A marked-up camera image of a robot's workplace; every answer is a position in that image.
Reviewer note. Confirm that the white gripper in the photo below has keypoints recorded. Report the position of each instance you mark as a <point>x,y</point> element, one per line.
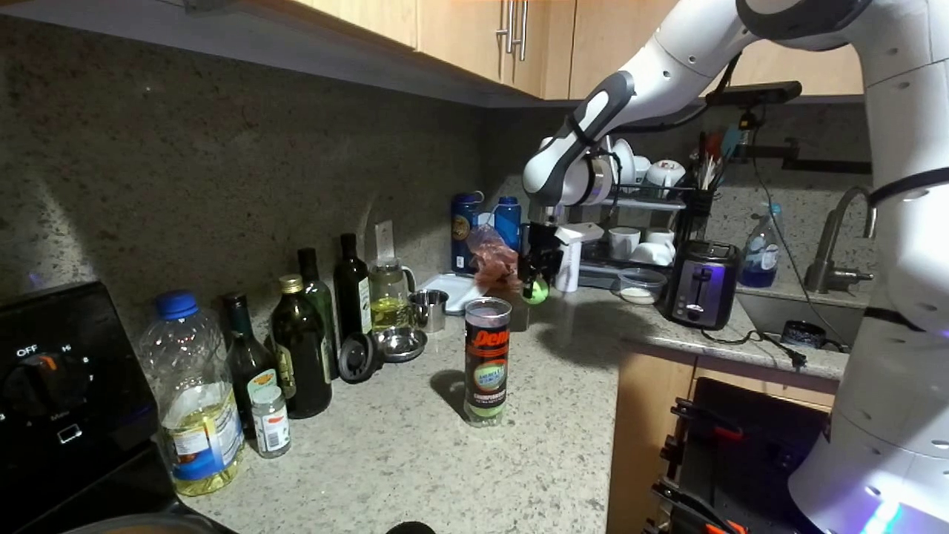
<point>547,246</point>

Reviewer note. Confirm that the clear tennis ball can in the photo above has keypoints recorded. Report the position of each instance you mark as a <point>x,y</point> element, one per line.
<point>488,344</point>

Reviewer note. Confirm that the green tennis ball with logo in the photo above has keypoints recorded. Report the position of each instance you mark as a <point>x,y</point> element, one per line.
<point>537,291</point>

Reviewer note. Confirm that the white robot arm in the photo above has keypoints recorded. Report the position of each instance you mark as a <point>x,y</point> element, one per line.
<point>881,464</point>

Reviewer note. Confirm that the white tumbler bottle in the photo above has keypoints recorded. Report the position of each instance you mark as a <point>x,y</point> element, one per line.
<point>571,260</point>

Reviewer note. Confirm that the blue water bottle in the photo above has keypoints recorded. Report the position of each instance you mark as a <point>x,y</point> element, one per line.
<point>509,221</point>

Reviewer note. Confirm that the orange plastic bag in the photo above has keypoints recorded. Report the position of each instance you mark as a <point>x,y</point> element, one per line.
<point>495,265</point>

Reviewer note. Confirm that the black dish rack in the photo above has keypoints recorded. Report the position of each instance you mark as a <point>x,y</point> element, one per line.
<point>636,221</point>

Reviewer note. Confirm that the white plastic tray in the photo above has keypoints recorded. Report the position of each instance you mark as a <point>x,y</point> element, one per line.
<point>454,288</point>

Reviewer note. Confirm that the blue canister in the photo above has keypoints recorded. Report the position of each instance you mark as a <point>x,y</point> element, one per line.
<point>463,224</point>

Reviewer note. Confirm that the black toaster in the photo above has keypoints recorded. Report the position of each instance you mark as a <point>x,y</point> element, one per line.
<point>701,285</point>

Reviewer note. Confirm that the glass oil cruet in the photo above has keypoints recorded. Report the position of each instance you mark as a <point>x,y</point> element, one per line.
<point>390,280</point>

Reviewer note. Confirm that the small steel bowl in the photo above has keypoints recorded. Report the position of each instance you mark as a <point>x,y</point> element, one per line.
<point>399,341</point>

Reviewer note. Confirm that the dark olive oil bottle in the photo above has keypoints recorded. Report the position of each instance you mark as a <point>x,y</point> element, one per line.
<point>350,288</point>

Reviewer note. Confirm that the dish soap bottle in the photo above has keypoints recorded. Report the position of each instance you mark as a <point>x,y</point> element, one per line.
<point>761,251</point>

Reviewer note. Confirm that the tall green glass bottle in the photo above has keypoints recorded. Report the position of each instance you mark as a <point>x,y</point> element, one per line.
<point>320,298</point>

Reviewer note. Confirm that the dark bottle gold cap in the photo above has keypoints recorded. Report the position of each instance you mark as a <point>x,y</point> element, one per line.
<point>297,331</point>

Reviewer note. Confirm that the dark green wine bottle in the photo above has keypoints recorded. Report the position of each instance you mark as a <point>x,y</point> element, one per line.
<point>249,368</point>

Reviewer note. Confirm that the small white-capped spice jar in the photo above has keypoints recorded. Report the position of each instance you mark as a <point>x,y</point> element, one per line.
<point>271,418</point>

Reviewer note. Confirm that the large plastic oil bottle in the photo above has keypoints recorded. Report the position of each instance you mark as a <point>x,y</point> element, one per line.
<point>185,362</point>

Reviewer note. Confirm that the black stove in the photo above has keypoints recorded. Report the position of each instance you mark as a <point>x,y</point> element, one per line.
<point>79,424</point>

